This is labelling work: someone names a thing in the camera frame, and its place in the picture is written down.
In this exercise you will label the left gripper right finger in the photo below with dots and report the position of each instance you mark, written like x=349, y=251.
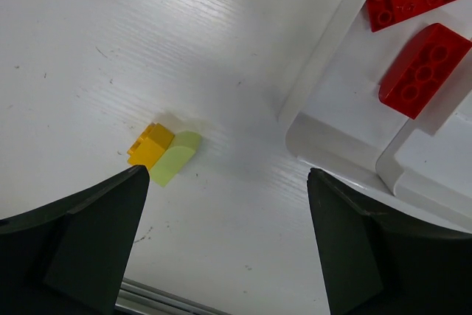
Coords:
x=378, y=260

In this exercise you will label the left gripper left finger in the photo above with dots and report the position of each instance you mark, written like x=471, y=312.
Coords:
x=70, y=256

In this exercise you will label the yellow and green lego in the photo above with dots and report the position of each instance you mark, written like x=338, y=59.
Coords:
x=162, y=152

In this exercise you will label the white compartment tray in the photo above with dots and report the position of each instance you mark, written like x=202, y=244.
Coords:
x=334, y=121

